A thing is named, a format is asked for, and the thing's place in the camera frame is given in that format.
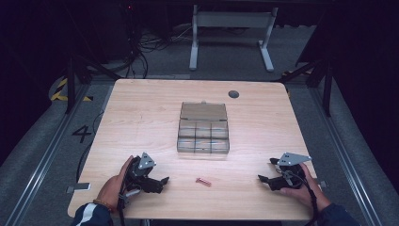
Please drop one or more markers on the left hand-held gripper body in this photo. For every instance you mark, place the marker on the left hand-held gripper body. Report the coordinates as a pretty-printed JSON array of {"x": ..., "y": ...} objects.
[{"x": 141, "y": 175}]

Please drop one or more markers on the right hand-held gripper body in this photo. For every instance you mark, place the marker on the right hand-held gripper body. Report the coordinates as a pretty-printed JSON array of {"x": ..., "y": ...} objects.
[{"x": 290, "y": 159}]

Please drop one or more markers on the person's left hand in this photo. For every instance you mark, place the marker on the person's left hand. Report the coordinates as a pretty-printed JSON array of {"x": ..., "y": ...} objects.
[{"x": 113, "y": 188}]

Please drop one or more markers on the person's right hand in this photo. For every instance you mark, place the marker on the person's right hand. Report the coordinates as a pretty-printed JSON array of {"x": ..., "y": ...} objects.
[{"x": 303, "y": 194}]

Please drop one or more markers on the small pink screw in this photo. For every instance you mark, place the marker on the small pink screw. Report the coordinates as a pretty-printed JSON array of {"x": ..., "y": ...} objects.
[{"x": 203, "y": 181}]

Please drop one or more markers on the clear plastic compartment box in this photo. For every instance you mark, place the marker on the clear plastic compartment box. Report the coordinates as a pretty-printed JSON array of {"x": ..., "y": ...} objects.
[{"x": 203, "y": 132}]

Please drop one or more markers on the grey round table grommet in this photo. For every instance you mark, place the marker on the grey round table grommet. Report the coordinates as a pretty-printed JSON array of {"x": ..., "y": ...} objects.
[{"x": 233, "y": 94}]

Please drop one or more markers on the black metal stand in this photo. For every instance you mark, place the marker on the black metal stand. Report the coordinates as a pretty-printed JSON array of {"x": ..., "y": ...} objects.
[
  {"x": 71, "y": 84},
  {"x": 327, "y": 84}
]

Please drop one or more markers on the aluminium floor rail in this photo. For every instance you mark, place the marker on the aluminium floor rail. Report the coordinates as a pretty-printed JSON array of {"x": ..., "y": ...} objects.
[
  {"x": 47, "y": 157},
  {"x": 345, "y": 163}
]

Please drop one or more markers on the grey metal bracket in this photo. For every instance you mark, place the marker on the grey metal bracket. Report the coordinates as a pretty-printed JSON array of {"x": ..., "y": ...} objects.
[{"x": 78, "y": 187}]

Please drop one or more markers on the white metal table frame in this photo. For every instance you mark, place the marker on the white metal table frame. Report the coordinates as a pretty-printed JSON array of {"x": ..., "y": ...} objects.
[{"x": 232, "y": 19}]

